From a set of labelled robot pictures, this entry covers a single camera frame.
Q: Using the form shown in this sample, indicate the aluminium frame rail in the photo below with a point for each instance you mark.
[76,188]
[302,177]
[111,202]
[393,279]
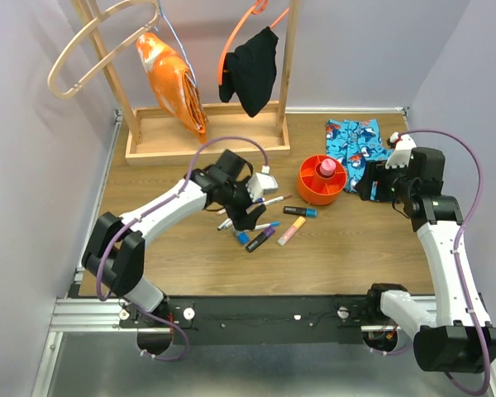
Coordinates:
[70,314]

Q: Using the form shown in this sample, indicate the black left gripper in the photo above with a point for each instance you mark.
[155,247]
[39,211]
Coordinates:
[243,221]

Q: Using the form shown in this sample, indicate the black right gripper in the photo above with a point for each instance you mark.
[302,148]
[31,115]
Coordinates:
[375,170]

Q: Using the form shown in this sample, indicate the brown cap white marker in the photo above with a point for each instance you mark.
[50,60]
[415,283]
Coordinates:
[268,202]

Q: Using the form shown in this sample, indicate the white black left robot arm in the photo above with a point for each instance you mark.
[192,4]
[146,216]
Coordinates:
[115,252]

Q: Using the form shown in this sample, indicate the black highlighter blue cap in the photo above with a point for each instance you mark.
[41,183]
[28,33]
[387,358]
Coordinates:
[299,211]

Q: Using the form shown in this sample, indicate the pink cap marker tube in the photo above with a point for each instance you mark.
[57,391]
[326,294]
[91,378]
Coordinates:
[327,168]

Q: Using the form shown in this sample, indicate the black hanging garment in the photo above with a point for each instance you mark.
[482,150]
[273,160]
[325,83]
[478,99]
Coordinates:
[250,72]

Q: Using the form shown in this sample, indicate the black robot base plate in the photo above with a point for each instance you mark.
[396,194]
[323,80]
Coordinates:
[263,320]

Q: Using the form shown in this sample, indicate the blue shark print cloth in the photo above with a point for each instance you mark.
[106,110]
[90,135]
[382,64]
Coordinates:
[353,144]

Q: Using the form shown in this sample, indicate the wooden clothes hanger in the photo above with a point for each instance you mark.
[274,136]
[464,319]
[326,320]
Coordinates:
[91,32]

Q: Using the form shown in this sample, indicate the wooden clothes rack posts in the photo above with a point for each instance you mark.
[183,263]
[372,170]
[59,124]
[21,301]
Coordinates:
[122,99]

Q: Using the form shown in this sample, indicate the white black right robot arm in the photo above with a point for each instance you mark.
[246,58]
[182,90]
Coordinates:
[459,336]

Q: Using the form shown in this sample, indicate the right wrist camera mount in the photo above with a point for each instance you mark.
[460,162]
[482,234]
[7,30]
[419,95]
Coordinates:
[402,145]

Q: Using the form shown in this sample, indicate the wooden rack base tray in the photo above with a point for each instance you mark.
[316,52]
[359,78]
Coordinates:
[165,141]

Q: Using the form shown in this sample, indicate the pink highlighter yellow cap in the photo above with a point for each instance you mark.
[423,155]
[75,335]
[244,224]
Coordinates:
[291,231]

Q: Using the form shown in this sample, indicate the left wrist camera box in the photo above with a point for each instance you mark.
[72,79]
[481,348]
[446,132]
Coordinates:
[259,185]

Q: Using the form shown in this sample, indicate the orange white folded cloth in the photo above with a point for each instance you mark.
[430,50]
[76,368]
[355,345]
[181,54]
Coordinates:
[172,83]

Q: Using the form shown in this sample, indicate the orange round divided organizer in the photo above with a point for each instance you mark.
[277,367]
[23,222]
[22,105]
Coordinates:
[316,190]

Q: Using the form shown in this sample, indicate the blue wire hanger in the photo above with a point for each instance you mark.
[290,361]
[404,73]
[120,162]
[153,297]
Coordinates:
[177,37]

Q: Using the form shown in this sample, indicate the grey glue stick blue cap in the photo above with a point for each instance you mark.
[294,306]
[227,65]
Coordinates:
[241,237]

